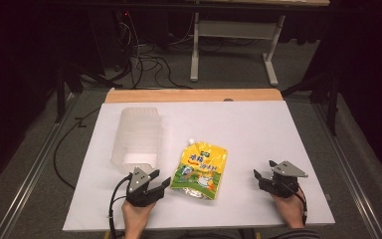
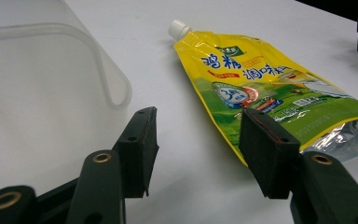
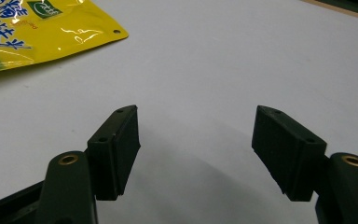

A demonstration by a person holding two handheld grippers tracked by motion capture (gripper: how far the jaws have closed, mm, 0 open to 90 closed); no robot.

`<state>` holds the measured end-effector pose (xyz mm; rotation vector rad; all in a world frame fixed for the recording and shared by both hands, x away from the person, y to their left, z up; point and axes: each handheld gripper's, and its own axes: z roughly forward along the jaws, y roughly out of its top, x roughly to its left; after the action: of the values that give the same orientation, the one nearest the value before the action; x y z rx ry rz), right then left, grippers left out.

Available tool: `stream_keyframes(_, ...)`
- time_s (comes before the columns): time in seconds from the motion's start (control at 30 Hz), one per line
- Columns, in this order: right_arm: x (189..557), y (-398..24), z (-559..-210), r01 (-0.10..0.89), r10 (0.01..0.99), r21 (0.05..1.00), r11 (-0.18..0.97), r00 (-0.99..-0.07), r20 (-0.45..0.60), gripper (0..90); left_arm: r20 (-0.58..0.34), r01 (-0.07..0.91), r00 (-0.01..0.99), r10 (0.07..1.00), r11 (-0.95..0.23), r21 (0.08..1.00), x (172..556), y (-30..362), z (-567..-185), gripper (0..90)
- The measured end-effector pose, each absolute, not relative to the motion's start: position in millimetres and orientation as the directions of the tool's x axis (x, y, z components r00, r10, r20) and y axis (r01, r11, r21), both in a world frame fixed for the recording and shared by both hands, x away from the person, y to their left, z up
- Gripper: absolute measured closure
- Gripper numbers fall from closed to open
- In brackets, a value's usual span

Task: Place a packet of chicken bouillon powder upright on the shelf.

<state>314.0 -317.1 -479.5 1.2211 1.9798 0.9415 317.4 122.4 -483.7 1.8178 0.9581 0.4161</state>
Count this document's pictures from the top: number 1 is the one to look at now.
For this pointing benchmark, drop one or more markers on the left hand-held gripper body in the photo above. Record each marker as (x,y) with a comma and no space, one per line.
(142,194)

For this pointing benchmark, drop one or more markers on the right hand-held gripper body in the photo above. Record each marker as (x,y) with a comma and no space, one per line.
(282,181)

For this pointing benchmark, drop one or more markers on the yellow spouted sauce pouch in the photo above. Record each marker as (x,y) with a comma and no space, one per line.
(200,169)

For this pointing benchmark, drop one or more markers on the translucent plastic container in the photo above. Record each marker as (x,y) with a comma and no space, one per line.
(137,139)

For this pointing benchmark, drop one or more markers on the person's left hand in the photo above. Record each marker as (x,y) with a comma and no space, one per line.
(136,215)

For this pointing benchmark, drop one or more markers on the person's right hand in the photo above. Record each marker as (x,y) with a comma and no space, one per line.
(290,209)

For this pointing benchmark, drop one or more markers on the white board on table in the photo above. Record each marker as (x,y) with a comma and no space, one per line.
(245,139)

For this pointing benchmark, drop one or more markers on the black metal stand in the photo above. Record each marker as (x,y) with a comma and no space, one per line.
(61,93)
(331,99)

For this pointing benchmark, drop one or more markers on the aluminium floor rail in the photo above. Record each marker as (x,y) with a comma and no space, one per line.
(348,172)
(30,179)

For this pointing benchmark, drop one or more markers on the white metal desk frame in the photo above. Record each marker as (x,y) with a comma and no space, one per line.
(235,31)

